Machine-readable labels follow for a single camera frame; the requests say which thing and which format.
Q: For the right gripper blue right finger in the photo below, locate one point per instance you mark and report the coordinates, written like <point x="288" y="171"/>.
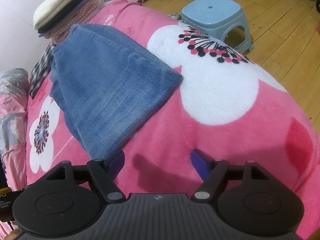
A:
<point x="213" y="174"/>

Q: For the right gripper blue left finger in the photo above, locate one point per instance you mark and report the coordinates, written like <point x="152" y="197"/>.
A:
<point x="103" y="173"/>

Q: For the blue denim jeans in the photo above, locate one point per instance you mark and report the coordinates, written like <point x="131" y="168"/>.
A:
<point x="107" y="86"/>

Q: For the pink floral bed blanket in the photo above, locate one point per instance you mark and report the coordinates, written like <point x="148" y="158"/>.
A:
<point x="226" y="106"/>

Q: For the pink grey floral duvet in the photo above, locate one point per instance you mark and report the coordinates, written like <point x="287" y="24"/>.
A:
<point x="14" y="99"/>

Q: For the black white plaid garment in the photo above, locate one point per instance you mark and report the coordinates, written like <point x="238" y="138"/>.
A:
<point x="41" y="70"/>

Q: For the pink patterned folded garment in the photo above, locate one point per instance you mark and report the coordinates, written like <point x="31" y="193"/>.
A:
<point x="81" y="16"/>

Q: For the light blue plastic stool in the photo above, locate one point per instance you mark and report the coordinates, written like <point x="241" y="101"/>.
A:
<point x="217" y="18"/>

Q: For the white folded sweater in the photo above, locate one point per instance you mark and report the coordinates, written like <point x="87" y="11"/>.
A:
<point x="46" y="11"/>

